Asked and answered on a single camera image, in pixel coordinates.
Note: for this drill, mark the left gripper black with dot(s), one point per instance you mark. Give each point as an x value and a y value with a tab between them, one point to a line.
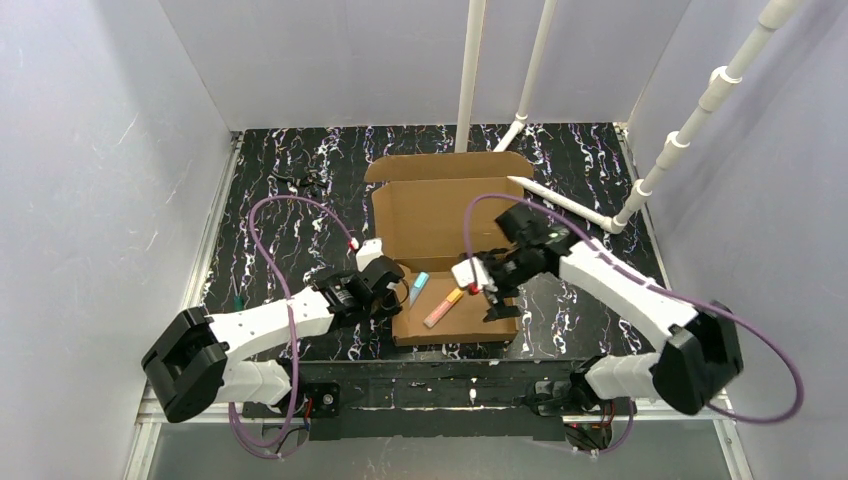
389	288

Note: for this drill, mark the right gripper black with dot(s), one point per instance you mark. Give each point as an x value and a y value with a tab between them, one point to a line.
499	288

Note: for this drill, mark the yellow pink marker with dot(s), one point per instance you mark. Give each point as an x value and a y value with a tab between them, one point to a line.
434	317

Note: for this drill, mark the light blue tube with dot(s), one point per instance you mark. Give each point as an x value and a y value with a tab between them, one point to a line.
417	287

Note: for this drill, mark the brown cardboard box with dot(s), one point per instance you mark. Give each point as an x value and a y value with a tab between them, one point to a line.
422	206

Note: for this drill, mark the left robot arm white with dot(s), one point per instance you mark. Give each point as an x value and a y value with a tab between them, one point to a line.
200	360

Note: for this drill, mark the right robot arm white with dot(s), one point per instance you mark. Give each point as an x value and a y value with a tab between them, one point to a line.
696	351

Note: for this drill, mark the small black clip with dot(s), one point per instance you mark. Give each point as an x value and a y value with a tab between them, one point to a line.
311	183

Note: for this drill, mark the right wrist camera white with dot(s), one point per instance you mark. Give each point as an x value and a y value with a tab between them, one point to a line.
470	275

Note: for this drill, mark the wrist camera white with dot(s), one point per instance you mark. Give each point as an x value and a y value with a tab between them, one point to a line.
470	275
366	251

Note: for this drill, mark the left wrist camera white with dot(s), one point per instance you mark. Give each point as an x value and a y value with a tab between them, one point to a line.
366	251

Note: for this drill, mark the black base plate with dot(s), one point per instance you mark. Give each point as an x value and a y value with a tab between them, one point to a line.
447	398

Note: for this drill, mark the green handled tool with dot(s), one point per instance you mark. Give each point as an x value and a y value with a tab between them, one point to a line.
238	299

